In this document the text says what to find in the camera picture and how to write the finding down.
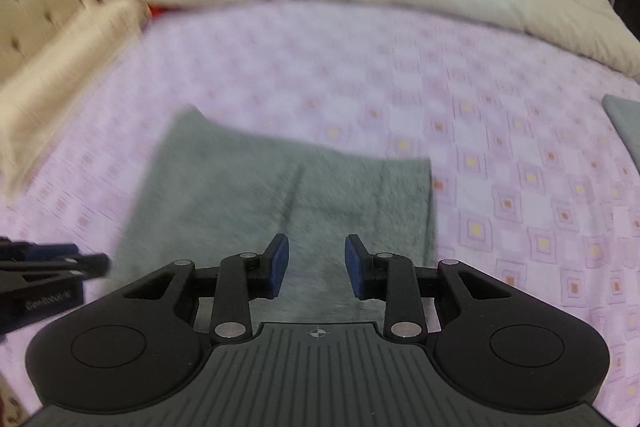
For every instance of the beige satin pillow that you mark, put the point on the beige satin pillow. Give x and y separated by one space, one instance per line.
60 82

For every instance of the red cloth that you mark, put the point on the red cloth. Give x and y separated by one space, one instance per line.
156 11

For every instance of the folded grey cloth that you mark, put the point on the folded grey cloth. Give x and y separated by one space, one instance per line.
625 119

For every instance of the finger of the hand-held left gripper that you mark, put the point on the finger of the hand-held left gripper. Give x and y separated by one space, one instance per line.
45 251
90 266

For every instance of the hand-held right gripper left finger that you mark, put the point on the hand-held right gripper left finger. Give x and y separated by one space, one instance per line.
277 266

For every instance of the purple checked bed sheet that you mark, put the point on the purple checked bed sheet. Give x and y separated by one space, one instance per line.
350 72

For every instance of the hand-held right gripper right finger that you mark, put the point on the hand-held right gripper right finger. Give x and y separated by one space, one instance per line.
356 268

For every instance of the grey speckled pants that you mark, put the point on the grey speckled pants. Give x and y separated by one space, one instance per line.
225 187

